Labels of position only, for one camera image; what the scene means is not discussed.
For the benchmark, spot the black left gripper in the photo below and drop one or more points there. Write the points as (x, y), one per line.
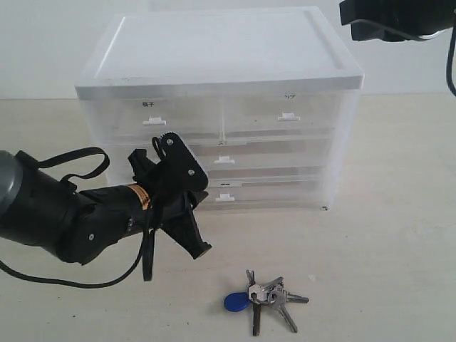
(174, 215)

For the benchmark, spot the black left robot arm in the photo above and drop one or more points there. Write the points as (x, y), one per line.
(77, 226)

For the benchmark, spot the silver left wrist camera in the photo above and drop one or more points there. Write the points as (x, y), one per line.
(179, 169)

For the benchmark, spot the white translucent drawer cabinet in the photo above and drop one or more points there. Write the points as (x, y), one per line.
(225, 54)

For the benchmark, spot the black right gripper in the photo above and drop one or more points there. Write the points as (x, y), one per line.
(415, 18)

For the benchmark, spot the key bunch with blue tag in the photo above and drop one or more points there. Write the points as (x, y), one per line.
(272, 295)

